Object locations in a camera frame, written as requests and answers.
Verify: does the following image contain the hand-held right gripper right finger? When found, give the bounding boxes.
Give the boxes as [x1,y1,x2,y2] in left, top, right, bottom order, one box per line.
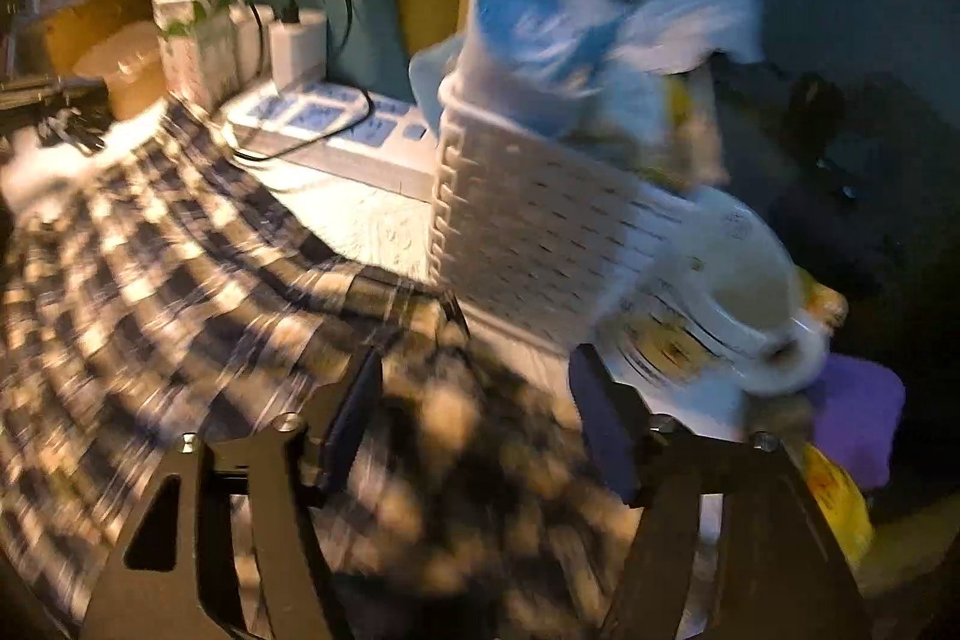
[568,344,875,640]

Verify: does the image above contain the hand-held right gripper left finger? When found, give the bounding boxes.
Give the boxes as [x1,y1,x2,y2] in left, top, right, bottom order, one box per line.
[79,346,387,640]

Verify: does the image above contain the blue plaid flannel shirt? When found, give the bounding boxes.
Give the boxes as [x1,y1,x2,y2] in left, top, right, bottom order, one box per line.
[0,100,721,640]

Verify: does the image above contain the white perforated plastic basket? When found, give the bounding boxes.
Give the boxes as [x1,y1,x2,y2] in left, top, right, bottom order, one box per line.
[431,77,700,350]

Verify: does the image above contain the purple cloth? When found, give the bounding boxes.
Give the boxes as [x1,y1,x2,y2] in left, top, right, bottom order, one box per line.
[805,353,907,492]

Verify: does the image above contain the white power strip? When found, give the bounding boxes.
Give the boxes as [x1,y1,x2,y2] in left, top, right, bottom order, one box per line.
[225,77,445,203]

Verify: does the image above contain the yellow printed packet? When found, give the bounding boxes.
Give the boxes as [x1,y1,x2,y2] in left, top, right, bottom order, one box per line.
[666,70,722,193]

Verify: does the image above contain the white plug-in charger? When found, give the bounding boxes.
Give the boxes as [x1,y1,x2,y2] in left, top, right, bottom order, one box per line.
[268,8,332,91]

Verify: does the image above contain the small white box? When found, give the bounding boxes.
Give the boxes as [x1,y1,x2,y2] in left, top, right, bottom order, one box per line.
[231,2,272,80]

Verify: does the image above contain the blue and white plastic bags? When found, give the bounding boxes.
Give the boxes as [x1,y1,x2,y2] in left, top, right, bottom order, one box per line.
[409,0,670,140]

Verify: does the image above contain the white green carton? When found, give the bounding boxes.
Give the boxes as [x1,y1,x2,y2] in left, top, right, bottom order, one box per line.
[152,0,242,110]

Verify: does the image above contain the brown cardboard box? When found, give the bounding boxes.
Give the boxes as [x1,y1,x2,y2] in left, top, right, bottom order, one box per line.
[71,21,167,121]

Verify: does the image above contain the black metal tool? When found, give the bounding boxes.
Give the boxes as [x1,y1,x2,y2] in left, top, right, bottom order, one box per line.
[0,72,107,155]

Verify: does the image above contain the black cable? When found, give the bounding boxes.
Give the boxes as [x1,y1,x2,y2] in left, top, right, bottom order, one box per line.
[229,0,374,163]

